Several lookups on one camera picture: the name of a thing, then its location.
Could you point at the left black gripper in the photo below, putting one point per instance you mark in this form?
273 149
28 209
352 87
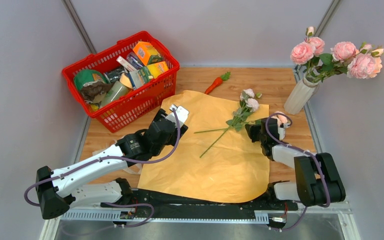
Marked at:
161 114

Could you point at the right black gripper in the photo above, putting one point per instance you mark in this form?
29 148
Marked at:
251 129

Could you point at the pale pink rose stem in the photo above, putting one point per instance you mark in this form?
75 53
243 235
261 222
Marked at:
248 104

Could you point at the cream ribbon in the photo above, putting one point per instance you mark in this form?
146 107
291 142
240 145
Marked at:
130 167

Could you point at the orange wrapping paper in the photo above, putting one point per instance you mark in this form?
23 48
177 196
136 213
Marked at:
209 164

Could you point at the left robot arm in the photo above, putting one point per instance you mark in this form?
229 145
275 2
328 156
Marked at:
56 191

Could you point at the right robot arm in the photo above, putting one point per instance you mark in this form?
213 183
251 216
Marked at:
317 180

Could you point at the white ribbed ceramic vase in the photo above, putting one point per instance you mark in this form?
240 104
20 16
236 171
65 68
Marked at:
300 95

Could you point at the red plastic shopping basket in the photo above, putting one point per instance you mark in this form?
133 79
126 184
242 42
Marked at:
118 114

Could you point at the green scrub sponge box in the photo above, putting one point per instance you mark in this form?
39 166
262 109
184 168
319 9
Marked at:
140 77

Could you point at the yellow sponge pack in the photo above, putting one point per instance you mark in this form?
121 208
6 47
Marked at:
156 69

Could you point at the green cylinder bottle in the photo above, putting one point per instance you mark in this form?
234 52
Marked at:
117 91

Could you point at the orange toy carrot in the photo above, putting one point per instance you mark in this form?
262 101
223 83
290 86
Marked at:
217 82

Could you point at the white red small box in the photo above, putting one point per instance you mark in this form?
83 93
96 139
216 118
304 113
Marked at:
123 62

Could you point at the dark snack packet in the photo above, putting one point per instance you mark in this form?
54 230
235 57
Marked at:
115 74

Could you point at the orange green box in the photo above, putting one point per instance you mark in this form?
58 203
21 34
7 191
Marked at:
147 53

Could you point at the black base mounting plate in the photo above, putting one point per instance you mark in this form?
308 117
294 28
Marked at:
178 207

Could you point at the brown crumpled bag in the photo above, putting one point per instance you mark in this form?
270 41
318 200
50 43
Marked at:
93 90

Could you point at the green round package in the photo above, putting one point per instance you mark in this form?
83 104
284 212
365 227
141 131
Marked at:
87 77

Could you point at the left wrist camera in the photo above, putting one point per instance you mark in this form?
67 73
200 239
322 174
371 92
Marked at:
178 115

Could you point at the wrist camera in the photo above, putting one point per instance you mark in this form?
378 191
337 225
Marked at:
178 115
281 132

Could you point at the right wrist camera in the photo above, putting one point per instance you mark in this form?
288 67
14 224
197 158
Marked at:
281 132

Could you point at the aluminium rail frame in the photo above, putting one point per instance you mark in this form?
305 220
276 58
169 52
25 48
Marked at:
143 212

